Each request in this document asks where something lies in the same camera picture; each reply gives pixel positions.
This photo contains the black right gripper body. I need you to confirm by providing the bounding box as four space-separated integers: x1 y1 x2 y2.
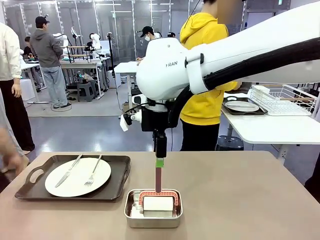
141 106 174 133

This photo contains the person's bare hand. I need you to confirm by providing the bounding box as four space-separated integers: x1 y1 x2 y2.
0 127 26 176

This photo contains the dark brown serving tray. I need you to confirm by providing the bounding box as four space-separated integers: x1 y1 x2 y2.
14 154 132 203

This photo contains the white background table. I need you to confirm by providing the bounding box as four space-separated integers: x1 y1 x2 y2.
113 61 141 117

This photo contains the grey plastic stool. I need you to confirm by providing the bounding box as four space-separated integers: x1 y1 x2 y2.
76 81 100 102

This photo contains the rectangular metal tin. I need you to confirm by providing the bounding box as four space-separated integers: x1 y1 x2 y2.
123 188 184 229

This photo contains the silver fork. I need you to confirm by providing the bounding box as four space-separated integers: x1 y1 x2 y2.
83 154 103 188

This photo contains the black tripod stand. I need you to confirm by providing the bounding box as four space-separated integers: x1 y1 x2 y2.
106 32 116 77

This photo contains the person with cap and mask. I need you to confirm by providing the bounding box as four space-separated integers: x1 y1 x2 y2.
136 25 161 67

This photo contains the white plate on black tray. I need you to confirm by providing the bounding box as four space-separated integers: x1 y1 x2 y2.
224 100 260 113

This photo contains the white background desk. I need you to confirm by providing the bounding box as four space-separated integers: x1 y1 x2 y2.
59 57 111 98

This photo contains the large white plate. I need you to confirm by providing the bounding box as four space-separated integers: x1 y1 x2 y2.
44 157 112 198

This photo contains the silver table knife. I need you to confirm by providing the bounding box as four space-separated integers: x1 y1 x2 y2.
54 153 84 189

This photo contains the person in yellow hoodie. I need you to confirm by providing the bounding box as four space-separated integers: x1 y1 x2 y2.
179 0 247 152

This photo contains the black serving tray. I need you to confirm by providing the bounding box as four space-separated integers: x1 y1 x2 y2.
221 96 268 116

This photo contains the white side table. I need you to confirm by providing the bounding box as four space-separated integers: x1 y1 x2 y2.
221 92 320 161

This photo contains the person in grey hoodie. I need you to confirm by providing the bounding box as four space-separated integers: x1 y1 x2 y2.
29 16 72 109

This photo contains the person in white shirt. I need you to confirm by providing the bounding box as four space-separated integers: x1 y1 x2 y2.
0 22 36 152

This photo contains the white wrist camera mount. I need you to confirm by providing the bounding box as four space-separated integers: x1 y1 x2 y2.
119 93 147 133

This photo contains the wooden frame rack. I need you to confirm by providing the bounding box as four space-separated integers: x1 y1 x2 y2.
66 44 92 63

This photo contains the black braided cable sleeve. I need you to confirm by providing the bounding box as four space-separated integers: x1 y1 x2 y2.
167 37 320 130

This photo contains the white wire dish rack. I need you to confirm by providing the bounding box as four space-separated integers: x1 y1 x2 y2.
249 84 317 117

